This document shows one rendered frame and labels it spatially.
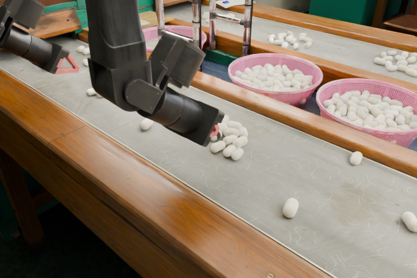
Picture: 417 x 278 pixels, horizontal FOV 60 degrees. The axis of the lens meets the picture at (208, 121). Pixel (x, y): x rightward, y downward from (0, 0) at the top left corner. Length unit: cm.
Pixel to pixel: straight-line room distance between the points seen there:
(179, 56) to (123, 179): 26
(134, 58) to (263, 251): 32
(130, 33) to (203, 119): 21
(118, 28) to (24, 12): 45
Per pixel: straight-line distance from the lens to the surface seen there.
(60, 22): 137
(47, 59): 93
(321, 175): 73
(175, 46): 52
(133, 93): 48
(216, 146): 75
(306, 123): 84
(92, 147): 76
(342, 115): 96
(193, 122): 58
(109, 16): 45
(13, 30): 89
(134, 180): 66
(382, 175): 78
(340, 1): 359
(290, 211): 62
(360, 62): 128
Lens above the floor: 119
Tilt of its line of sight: 32 degrees down
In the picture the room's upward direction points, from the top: straight up
